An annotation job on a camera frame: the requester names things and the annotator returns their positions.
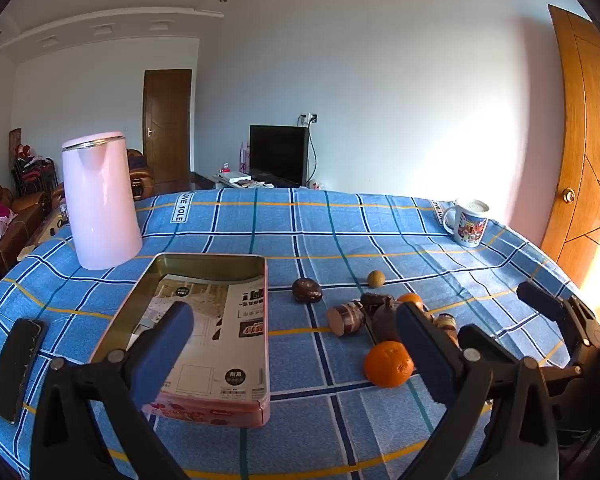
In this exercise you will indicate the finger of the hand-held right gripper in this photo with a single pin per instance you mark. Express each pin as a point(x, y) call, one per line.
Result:
point(540, 297)

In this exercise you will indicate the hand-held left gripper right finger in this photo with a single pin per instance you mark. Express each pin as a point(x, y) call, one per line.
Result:
point(425, 355)

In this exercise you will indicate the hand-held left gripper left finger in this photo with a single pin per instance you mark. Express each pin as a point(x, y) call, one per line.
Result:
point(172, 340)

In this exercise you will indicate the large orange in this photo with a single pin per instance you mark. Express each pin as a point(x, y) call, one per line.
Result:
point(388, 364)

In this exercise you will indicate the reddish purple passion fruit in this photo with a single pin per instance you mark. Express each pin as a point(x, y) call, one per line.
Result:
point(385, 325)

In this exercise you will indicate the small orange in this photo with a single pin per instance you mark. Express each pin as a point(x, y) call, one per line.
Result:
point(411, 299)

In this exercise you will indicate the dark brown wrinkled fruit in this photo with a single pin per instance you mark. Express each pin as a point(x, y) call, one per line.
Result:
point(372, 299)

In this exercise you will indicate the pink metal tin box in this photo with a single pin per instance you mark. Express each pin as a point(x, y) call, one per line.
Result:
point(205, 410)

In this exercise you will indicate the small yellow-brown round fruit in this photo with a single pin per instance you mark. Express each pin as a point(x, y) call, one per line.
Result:
point(376, 278)

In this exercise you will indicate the dark brown round fruit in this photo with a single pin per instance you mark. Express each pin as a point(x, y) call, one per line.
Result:
point(307, 290)

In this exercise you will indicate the printed paper leaflet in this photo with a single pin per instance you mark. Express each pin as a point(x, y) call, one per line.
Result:
point(220, 340)

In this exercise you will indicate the printed white mug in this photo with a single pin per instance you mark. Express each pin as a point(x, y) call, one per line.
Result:
point(467, 222)

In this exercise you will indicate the light wooden door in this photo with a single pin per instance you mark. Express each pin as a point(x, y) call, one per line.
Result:
point(580, 160)

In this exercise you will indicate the blue plaid tablecloth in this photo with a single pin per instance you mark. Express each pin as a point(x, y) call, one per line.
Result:
point(330, 230)

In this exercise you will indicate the pink electric kettle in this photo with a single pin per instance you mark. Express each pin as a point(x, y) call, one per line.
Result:
point(100, 200)

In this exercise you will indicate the black smartphone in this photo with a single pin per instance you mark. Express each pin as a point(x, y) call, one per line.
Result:
point(15, 370)

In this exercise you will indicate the low television cabinet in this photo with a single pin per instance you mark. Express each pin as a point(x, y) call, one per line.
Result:
point(215, 182)

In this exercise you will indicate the brown leather armchair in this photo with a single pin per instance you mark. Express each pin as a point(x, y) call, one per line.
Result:
point(140, 175)

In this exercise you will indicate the white flat box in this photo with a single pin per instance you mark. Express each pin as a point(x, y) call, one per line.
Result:
point(232, 176)

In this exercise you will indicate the brown leather sofa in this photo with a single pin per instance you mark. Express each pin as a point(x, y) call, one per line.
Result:
point(10, 240)

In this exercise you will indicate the pink paper bag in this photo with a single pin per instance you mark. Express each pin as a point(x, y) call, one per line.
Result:
point(243, 157)

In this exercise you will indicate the black television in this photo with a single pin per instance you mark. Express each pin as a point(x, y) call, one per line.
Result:
point(279, 155)

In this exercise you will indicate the dark brown room door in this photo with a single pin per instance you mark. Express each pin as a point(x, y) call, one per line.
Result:
point(167, 125)

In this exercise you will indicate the stacked dark chairs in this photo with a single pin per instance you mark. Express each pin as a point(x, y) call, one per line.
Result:
point(32, 170)

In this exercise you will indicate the wall power outlet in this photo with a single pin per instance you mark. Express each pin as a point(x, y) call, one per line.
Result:
point(310, 118)

